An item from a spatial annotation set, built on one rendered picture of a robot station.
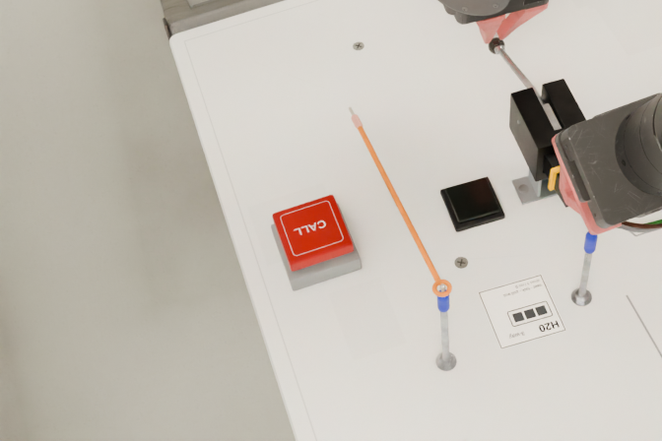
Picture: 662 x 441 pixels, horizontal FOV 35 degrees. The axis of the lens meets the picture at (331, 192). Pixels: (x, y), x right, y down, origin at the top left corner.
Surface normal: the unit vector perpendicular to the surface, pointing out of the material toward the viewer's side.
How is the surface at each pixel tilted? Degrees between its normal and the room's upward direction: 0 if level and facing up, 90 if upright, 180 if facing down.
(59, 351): 0
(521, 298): 53
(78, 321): 0
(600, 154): 26
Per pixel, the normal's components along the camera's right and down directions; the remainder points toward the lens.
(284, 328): -0.11, -0.58
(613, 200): 0.12, -0.18
